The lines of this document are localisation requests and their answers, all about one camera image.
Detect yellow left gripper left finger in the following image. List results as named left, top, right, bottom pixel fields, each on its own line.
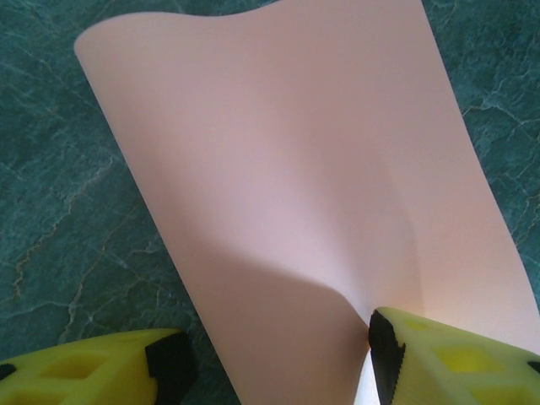
left=0, top=327, right=199, bottom=405

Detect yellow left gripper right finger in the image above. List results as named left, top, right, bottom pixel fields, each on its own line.
left=368, top=306, right=540, bottom=405

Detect pink paper sheet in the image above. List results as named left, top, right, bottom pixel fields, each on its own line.
left=73, top=0, right=540, bottom=405

